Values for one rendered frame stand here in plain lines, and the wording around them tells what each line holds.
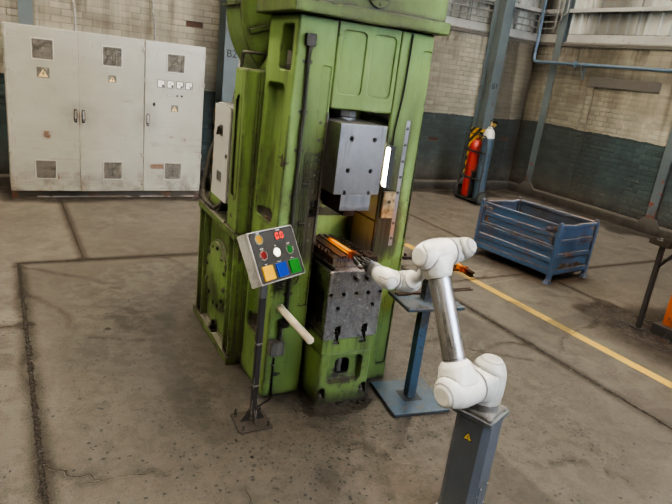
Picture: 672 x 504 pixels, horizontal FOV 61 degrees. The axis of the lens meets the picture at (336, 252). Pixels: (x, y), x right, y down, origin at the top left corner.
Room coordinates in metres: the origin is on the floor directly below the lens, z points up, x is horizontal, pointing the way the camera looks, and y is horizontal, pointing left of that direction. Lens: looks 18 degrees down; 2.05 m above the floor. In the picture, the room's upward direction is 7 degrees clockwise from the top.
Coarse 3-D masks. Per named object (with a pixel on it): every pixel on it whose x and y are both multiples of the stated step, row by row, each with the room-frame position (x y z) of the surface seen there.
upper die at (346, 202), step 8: (328, 192) 3.37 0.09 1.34; (328, 200) 3.36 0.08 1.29; (336, 200) 3.27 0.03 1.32; (344, 200) 3.25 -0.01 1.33; (352, 200) 3.27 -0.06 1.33; (360, 200) 3.30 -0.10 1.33; (368, 200) 3.32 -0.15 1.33; (336, 208) 3.26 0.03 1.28; (344, 208) 3.25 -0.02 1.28; (352, 208) 3.28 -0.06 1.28; (360, 208) 3.30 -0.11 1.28; (368, 208) 3.33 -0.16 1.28
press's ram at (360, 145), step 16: (336, 128) 3.25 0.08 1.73; (352, 128) 3.24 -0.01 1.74; (368, 128) 3.29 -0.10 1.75; (384, 128) 3.34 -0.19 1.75; (336, 144) 3.23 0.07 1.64; (352, 144) 3.25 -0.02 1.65; (368, 144) 3.30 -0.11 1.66; (384, 144) 3.35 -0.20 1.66; (336, 160) 3.22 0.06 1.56; (352, 160) 3.26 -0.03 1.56; (368, 160) 3.31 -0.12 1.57; (336, 176) 3.21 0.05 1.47; (352, 176) 3.26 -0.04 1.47; (368, 176) 3.31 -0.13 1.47; (336, 192) 3.22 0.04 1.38; (352, 192) 3.27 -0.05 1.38; (368, 192) 3.34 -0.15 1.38
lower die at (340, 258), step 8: (320, 240) 3.53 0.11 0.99; (328, 240) 3.52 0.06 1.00; (336, 240) 3.57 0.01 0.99; (336, 248) 3.40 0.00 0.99; (352, 248) 3.44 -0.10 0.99; (328, 256) 3.28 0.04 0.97; (336, 256) 3.27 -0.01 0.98; (344, 256) 3.27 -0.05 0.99; (336, 264) 3.25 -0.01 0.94; (344, 264) 3.27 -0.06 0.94; (352, 264) 3.30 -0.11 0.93
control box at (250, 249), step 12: (276, 228) 2.96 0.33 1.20; (288, 228) 3.03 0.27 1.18; (240, 240) 2.81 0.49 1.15; (252, 240) 2.80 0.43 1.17; (264, 240) 2.86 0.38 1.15; (276, 240) 2.92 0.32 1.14; (288, 240) 2.99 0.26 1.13; (252, 252) 2.76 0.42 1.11; (288, 252) 2.95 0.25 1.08; (252, 264) 2.75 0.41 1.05; (264, 264) 2.79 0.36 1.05; (288, 264) 2.91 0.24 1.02; (300, 264) 2.98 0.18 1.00; (252, 276) 2.75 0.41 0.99; (276, 276) 2.81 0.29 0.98; (288, 276) 2.87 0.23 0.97; (252, 288) 2.75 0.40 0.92
